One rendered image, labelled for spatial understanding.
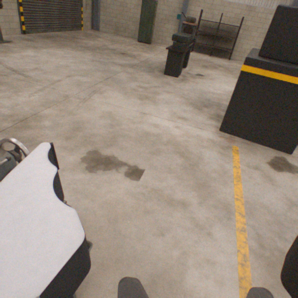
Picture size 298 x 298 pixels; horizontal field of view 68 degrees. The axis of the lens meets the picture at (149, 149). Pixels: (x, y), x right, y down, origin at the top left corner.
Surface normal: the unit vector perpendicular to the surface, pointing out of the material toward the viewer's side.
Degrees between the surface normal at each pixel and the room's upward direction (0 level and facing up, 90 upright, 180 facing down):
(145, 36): 90
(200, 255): 0
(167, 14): 90
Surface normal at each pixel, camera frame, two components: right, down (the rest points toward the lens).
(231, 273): 0.15, -0.83
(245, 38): -0.29, 0.48
